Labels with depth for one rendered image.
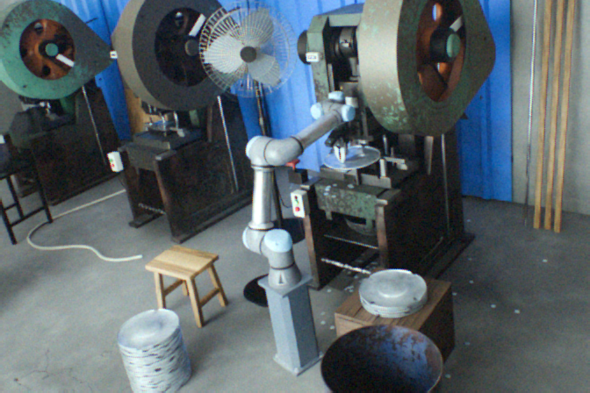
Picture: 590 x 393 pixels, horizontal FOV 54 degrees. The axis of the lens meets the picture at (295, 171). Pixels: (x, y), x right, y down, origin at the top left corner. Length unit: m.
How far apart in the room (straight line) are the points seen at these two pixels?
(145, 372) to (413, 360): 1.23
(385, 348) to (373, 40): 1.22
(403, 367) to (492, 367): 0.57
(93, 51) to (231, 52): 2.23
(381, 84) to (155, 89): 1.72
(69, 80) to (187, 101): 1.75
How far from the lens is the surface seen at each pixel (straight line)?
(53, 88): 5.31
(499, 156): 4.07
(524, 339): 2.99
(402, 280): 2.66
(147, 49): 3.68
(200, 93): 3.93
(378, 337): 2.31
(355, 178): 2.99
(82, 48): 5.47
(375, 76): 2.44
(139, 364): 2.83
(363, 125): 2.96
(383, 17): 2.42
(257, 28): 3.42
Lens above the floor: 1.86
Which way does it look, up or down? 22 degrees down
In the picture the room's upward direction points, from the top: 9 degrees counter-clockwise
